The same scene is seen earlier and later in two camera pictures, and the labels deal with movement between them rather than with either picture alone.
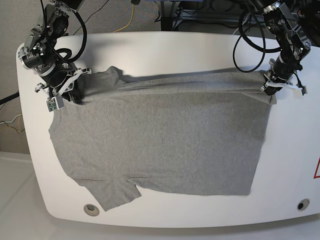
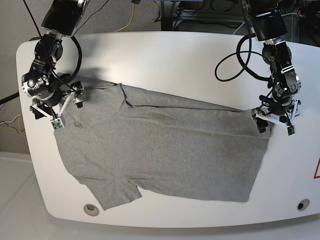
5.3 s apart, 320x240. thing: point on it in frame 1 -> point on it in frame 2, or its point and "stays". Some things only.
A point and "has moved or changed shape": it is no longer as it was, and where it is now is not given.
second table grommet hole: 91,210 stays
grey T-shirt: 201,134 has moved or changed shape
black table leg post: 166,23 stays
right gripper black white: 283,73 -> 280,109
